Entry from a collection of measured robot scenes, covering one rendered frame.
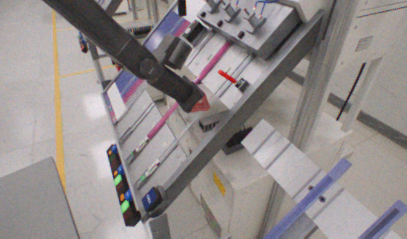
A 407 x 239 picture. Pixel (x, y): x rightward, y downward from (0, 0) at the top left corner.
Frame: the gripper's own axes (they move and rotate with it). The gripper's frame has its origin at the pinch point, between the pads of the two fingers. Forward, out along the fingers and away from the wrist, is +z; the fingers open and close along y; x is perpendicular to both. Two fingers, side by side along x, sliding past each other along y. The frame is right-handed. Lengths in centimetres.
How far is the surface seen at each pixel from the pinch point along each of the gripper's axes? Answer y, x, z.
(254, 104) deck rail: -10.0, -9.4, 3.7
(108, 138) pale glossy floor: 110, 87, 49
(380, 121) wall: 13, -65, 179
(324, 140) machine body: -8, -17, 61
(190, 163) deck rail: -9.9, 13.3, -0.4
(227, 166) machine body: 0.0, 15.4, 30.8
